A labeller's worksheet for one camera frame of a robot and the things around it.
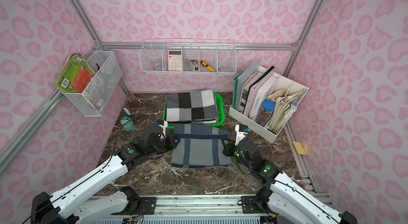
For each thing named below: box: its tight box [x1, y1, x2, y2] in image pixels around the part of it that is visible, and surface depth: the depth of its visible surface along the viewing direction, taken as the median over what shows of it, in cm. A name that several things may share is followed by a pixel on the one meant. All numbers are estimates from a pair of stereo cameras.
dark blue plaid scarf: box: [171, 123, 232, 169], surface depth 78 cm
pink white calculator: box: [167, 49, 183, 72], surface depth 97 cm
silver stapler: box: [184, 58, 199, 72], surface depth 102 cm
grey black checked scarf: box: [165, 88, 219, 125], surface depth 99 cm
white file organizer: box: [228, 75, 310, 144], surface depth 91 cm
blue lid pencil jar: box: [255, 99, 276, 127], surface depth 90 cm
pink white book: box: [248, 75, 279, 120], surface depth 90 cm
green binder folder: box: [232, 59, 261, 111], surface depth 88 cm
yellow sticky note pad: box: [292, 141, 306, 156], surface depth 97 cm
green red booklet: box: [55, 52, 96, 94], surface depth 73 cm
